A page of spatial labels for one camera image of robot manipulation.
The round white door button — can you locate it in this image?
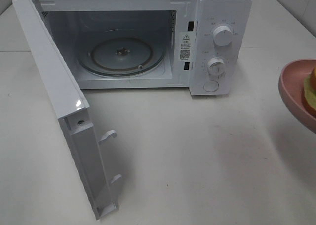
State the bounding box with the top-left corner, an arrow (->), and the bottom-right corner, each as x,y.
203,80 -> 219,92

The white timer knob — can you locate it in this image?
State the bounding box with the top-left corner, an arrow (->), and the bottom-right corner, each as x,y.
207,57 -> 226,76

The white microwave door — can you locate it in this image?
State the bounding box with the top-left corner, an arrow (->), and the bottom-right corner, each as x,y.
12,0 -> 122,219

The pink round plate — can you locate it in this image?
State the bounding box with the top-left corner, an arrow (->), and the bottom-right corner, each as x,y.
278,59 -> 316,133

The white bread sandwich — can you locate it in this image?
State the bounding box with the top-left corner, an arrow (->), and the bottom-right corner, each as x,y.
303,67 -> 316,118

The white microwave oven body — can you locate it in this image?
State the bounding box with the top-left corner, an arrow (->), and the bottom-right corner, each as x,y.
37,0 -> 252,96

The upper white power knob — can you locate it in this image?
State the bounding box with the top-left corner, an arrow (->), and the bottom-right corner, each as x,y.
212,24 -> 233,47

